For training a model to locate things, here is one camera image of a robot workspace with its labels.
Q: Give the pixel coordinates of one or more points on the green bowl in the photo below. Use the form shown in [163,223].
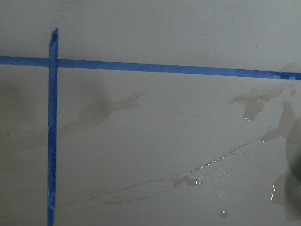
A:
[293,177]

